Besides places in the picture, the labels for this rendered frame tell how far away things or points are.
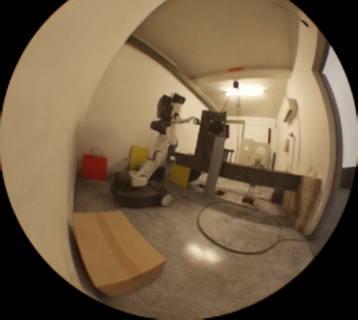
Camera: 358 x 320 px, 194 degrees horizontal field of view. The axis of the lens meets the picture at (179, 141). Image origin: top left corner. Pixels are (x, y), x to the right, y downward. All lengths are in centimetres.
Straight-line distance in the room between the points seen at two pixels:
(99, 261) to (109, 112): 175
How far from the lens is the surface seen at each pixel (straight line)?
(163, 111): 133
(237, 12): 224
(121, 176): 115
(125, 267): 50
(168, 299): 74
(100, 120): 179
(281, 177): 189
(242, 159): 489
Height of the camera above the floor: 72
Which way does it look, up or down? 5 degrees up
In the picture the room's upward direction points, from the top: 12 degrees clockwise
